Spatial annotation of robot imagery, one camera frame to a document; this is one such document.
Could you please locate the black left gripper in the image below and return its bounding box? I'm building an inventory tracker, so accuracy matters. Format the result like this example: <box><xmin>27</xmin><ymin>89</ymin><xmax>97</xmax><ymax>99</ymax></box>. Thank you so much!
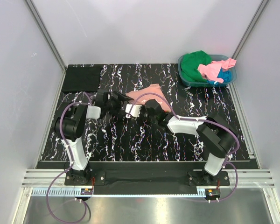
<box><xmin>105</xmin><ymin>91</ymin><xmax>133</xmax><ymax>119</ymax></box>

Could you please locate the dusty pink t shirt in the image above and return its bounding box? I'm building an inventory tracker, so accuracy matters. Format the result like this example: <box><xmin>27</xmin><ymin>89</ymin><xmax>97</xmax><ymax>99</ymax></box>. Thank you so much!
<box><xmin>126</xmin><ymin>84</ymin><xmax>171</xmax><ymax>112</ymax></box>

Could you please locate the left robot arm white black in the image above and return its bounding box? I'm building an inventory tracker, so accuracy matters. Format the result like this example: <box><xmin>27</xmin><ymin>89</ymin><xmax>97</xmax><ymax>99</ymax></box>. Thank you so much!
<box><xmin>52</xmin><ymin>90</ymin><xmax>133</xmax><ymax>185</ymax></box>

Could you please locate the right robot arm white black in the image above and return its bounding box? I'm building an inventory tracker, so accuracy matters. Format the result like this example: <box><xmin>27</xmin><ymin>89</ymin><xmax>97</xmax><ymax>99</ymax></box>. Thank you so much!
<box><xmin>140</xmin><ymin>99</ymin><xmax>239</xmax><ymax>186</ymax></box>

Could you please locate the folded black t shirt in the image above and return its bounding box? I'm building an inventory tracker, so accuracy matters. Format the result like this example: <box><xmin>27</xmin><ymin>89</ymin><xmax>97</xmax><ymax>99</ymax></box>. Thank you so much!
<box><xmin>62</xmin><ymin>66</ymin><xmax>103</xmax><ymax>93</ymax></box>

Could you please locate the green t shirt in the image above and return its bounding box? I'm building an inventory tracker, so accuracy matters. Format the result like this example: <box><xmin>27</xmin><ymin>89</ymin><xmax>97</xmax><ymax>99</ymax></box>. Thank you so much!
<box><xmin>181</xmin><ymin>50</ymin><xmax>212</xmax><ymax>83</ymax></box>

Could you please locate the bright pink t shirt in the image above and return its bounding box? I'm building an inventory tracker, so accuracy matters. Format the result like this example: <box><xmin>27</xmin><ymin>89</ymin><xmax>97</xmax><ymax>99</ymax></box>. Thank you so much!
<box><xmin>198</xmin><ymin>58</ymin><xmax>237</xmax><ymax>83</ymax></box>

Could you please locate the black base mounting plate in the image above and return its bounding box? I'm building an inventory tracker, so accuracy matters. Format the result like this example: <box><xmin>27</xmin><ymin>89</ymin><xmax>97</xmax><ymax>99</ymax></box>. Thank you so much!
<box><xmin>65</xmin><ymin>161</ymin><xmax>230</xmax><ymax>196</ymax></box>

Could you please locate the blue t shirt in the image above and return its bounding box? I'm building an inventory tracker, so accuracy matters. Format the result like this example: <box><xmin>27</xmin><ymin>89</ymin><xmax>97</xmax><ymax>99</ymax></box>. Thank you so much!
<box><xmin>207</xmin><ymin>69</ymin><xmax>232</xmax><ymax>85</ymax></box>

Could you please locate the blue plastic laundry basket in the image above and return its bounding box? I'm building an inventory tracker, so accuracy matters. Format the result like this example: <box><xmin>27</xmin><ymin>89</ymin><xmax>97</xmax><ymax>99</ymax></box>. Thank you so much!
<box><xmin>177</xmin><ymin>56</ymin><xmax>237</xmax><ymax>88</ymax></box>

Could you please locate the right orange connector box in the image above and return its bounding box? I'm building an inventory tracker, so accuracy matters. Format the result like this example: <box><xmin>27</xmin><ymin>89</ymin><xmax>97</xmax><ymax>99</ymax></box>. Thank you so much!
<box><xmin>206</xmin><ymin>189</ymin><xmax>221</xmax><ymax>196</ymax></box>

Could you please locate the orange connector box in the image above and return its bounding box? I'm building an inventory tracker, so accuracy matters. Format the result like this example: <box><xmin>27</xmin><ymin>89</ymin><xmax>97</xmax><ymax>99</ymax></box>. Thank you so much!
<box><xmin>81</xmin><ymin>188</ymin><xmax>93</xmax><ymax>195</ymax></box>
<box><xmin>206</xmin><ymin>189</ymin><xmax>221</xmax><ymax>196</ymax></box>

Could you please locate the left orange connector box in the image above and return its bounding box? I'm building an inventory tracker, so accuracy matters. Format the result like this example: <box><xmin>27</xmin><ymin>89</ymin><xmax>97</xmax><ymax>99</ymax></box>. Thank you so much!
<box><xmin>81</xmin><ymin>188</ymin><xmax>93</xmax><ymax>195</ymax></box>

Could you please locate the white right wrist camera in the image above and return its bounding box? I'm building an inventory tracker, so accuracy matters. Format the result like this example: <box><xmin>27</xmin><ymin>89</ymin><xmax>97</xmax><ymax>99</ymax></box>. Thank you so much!
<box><xmin>125</xmin><ymin>104</ymin><xmax>142</xmax><ymax>118</ymax></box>

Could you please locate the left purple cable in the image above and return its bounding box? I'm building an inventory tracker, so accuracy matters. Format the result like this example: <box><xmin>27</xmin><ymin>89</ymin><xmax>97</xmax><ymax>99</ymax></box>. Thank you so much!
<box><xmin>45</xmin><ymin>92</ymin><xmax>94</xmax><ymax>222</ymax></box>

